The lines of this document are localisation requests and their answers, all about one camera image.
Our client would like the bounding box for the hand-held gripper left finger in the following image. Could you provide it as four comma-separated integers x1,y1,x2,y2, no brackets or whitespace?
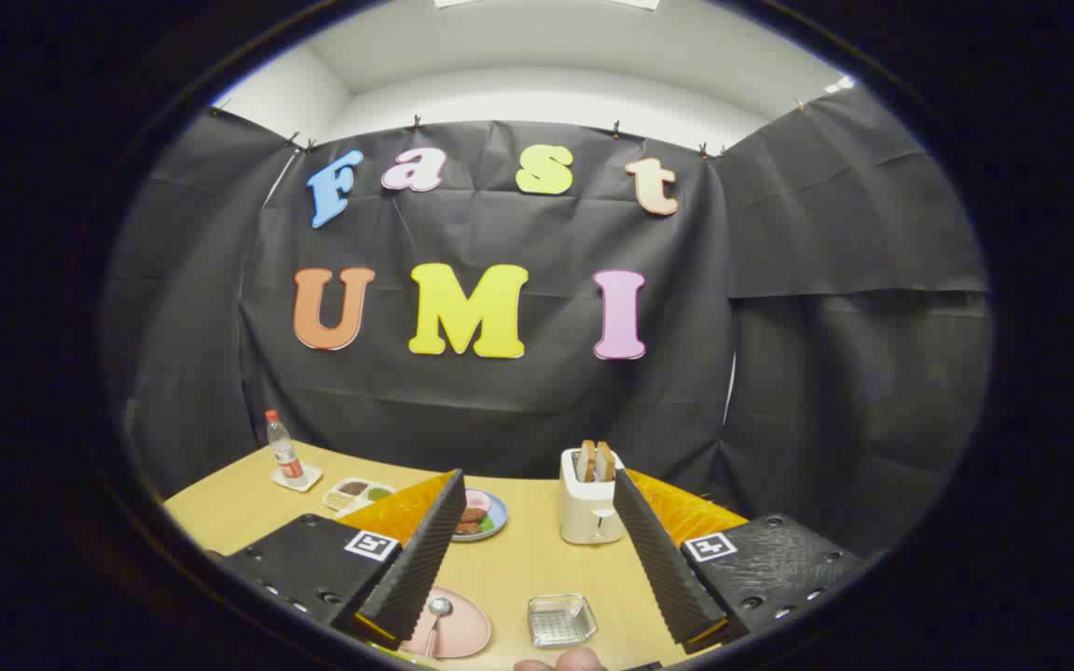
220,469,468,651

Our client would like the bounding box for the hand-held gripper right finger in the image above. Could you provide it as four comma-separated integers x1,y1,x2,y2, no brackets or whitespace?
613,469,869,653

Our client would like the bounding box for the spoon with checkered handle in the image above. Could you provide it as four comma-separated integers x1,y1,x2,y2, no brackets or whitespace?
424,596,454,658

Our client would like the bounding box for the pink plate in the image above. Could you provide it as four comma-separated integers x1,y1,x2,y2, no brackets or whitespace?
399,585,492,660

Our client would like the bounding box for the white toaster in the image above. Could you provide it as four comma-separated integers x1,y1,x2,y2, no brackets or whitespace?
559,447,628,546

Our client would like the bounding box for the blue plate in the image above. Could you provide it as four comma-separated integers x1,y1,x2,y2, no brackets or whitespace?
451,488,508,543

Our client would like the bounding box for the white divided condiment tray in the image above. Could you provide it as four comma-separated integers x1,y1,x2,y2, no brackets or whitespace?
322,477,397,516

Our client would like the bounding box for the white square coaster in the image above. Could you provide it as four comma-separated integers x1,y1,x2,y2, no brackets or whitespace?
271,463,324,493

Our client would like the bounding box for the black backdrop cloth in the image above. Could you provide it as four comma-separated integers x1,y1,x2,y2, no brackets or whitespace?
99,84,995,560

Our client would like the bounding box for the clear bottle with red cap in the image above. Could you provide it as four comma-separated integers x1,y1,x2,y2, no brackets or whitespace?
265,410,305,480

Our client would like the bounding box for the metal wire basket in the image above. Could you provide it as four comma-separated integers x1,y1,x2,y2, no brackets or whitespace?
528,594,599,650

